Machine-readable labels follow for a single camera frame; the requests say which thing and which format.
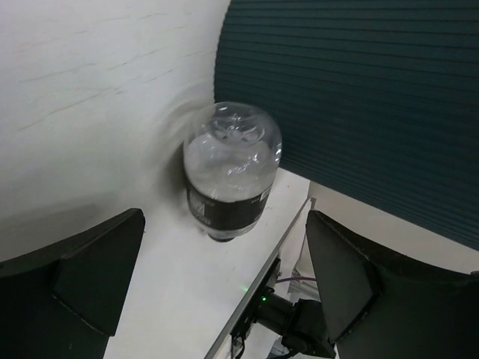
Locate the black label plastic bottle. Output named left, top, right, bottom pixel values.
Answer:
left=183, top=102, right=282, bottom=242

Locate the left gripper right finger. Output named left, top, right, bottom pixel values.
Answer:
left=306, top=210, right=478, bottom=358

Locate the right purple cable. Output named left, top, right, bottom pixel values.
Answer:
left=275, top=274, right=319, bottom=287

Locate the dark teal plastic bin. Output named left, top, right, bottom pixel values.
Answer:
left=214, top=1, right=478, bottom=249

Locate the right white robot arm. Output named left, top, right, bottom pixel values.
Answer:
left=253, top=292, right=336, bottom=358

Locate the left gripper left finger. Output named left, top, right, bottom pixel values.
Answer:
left=1, top=208, right=145, bottom=358

